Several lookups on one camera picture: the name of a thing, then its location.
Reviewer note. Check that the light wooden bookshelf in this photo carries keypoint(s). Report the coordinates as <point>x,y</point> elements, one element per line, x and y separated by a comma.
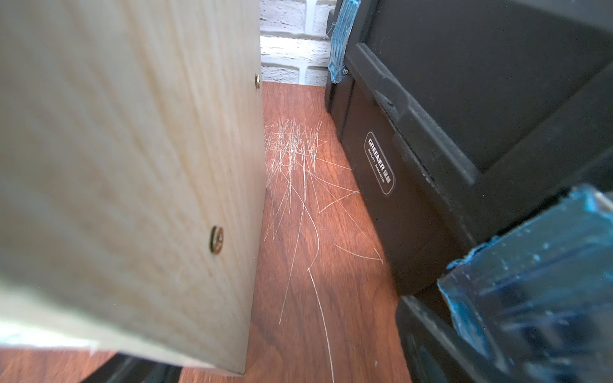
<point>132,177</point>

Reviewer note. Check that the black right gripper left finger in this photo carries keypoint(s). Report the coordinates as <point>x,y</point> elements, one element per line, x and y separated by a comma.
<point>123,368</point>

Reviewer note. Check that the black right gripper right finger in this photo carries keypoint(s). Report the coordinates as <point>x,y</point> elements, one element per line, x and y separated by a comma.
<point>532,305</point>

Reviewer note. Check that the black plastic toolbox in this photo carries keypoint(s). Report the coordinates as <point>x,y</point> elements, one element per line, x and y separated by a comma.
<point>462,119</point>

